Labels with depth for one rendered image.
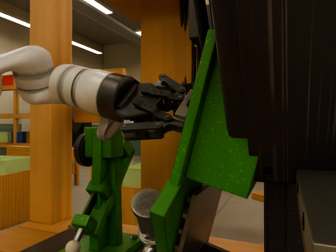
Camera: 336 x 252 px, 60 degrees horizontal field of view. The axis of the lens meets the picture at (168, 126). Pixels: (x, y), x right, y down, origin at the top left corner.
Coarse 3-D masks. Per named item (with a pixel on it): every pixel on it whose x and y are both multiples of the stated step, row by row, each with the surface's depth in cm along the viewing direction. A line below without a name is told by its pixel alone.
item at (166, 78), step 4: (160, 76) 47; (164, 76) 47; (168, 76) 47; (160, 80) 47; (164, 80) 46; (168, 80) 46; (172, 80) 46; (168, 84) 46; (172, 84) 46; (176, 84) 46; (180, 84) 45; (168, 88) 47; (172, 88) 46; (176, 88) 45; (180, 88) 44; (184, 88) 45; (172, 92) 47; (176, 92) 47; (180, 92) 44
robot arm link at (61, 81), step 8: (64, 64) 49; (72, 64) 50; (56, 72) 48; (64, 72) 47; (72, 72) 47; (56, 80) 47; (64, 80) 46; (72, 80) 46; (40, 88) 52; (48, 88) 49; (56, 88) 47; (64, 88) 47; (24, 96) 52; (32, 96) 52; (40, 96) 51; (48, 96) 50; (56, 96) 48; (64, 96) 47; (72, 104) 48
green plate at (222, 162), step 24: (216, 72) 31; (192, 96) 31; (216, 96) 31; (192, 120) 31; (216, 120) 31; (192, 144) 32; (216, 144) 31; (240, 144) 30; (192, 168) 32; (216, 168) 31; (240, 168) 30; (192, 192) 38; (240, 192) 30
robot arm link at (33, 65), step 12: (24, 48) 50; (36, 48) 50; (0, 60) 49; (12, 60) 48; (24, 60) 49; (36, 60) 49; (48, 60) 51; (0, 72) 48; (12, 72) 51; (24, 72) 49; (36, 72) 50; (48, 72) 52; (0, 84) 52; (24, 84) 51; (36, 84) 51; (48, 84) 52
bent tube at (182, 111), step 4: (188, 92) 41; (188, 96) 41; (184, 100) 40; (188, 100) 41; (180, 104) 40; (184, 104) 40; (188, 104) 41; (180, 108) 39; (184, 108) 39; (176, 112) 39; (180, 112) 39; (184, 112) 39; (176, 116) 39; (180, 116) 39; (184, 116) 38; (144, 248) 40; (148, 248) 39; (152, 248) 39
